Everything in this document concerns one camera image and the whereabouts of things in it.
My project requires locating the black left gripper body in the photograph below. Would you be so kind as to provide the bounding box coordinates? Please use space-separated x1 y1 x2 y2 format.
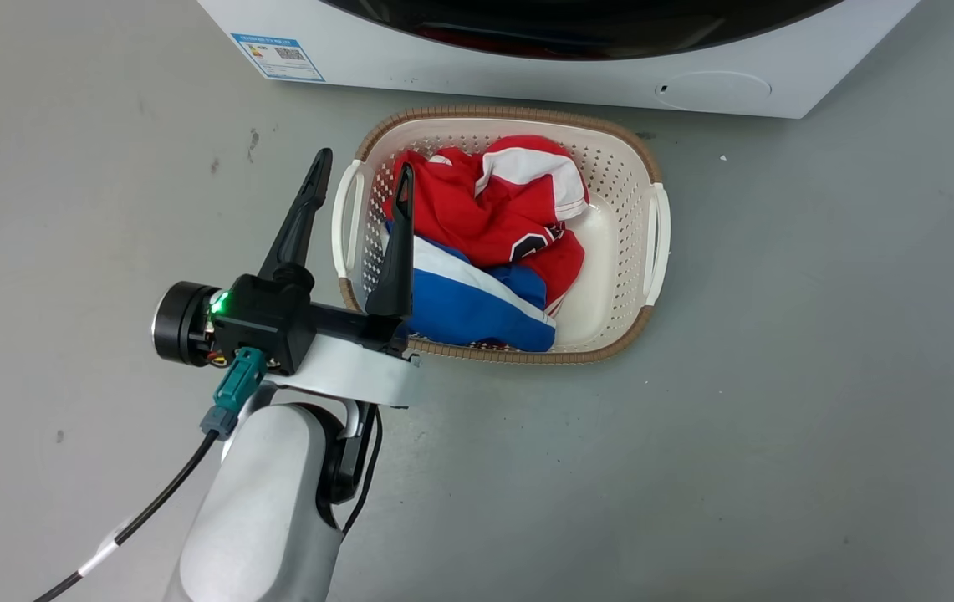
152 273 426 410

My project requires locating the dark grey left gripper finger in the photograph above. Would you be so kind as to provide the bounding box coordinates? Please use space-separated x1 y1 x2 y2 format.
365 162 416 319
258 148 334 292

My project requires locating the white washing machine body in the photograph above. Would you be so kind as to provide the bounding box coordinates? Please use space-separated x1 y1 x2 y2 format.
196 0 921 120

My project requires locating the dark glass washing machine door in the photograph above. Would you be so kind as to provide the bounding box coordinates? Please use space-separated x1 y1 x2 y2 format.
318 0 847 62

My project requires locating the blue and white garment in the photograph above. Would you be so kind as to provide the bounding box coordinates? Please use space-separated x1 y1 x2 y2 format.
364 220 559 354

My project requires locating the red and white garment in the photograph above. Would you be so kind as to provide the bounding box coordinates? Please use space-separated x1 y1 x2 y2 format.
383 135 591 319

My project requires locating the blue energy label sticker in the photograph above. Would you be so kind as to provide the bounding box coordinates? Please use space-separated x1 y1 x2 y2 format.
230 33 327 84

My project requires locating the cream perforated laundry basket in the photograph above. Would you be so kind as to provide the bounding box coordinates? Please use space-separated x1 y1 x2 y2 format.
331 105 672 366

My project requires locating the round white filter cover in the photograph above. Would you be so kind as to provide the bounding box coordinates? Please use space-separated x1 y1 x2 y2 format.
654 70 773 113

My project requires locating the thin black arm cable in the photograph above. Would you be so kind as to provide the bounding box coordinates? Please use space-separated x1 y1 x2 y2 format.
341 405 384 538

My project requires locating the black cable with teal connector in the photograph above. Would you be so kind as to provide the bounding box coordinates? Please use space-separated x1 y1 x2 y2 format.
32 346 268 602

